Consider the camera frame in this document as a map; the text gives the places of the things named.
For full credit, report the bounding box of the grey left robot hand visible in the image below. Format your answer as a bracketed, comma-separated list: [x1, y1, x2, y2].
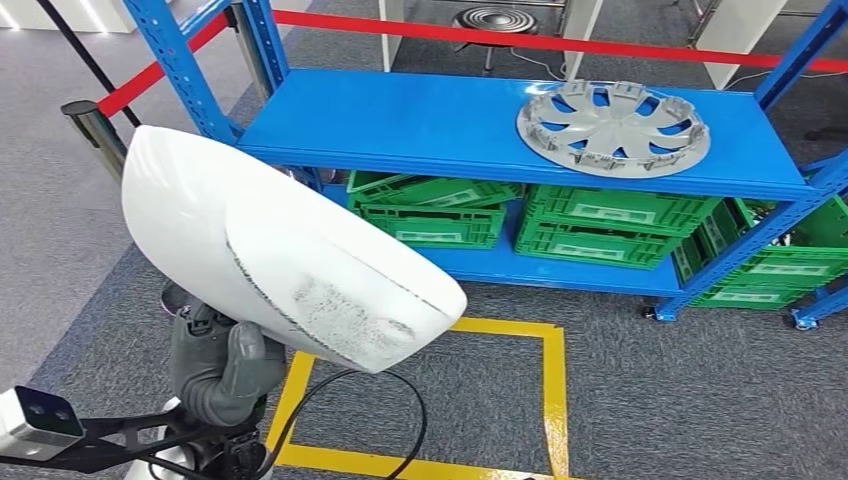
[168, 301, 288, 429]

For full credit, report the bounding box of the white curved car body part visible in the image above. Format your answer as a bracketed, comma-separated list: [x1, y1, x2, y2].
[121, 124, 469, 374]

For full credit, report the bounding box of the blue metal shelf rack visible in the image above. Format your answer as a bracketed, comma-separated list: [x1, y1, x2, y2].
[122, 0, 848, 324]
[791, 278, 848, 331]

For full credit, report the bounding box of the chrome stanchion with round base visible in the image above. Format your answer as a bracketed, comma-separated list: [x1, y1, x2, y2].
[60, 99, 195, 318]

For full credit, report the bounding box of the green plastic crate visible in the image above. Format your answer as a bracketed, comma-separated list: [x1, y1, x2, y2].
[521, 184, 722, 238]
[670, 195, 848, 291]
[346, 170, 526, 211]
[513, 217, 684, 272]
[688, 281, 815, 312]
[356, 200, 509, 251]

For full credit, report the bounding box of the red barrier belt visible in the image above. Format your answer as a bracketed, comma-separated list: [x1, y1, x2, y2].
[272, 9, 848, 74]
[97, 11, 231, 121]

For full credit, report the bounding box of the black round stool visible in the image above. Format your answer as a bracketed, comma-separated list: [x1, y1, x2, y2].
[452, 6, 540, 74]

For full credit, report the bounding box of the silver wheel hubcap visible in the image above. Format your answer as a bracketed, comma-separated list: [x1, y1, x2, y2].
[515, 79, 711, 180]

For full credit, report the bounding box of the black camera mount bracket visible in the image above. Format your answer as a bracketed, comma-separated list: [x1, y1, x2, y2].
[0, 404, 220, 480]

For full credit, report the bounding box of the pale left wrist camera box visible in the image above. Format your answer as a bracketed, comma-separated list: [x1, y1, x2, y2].
[0, 386, 86, 463]

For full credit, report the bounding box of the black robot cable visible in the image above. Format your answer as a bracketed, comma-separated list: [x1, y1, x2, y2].
[254, 368, 429, 480]

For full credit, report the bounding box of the grey stanchion post black head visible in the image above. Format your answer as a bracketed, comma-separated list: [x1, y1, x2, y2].
[228, 3, 273, 101]

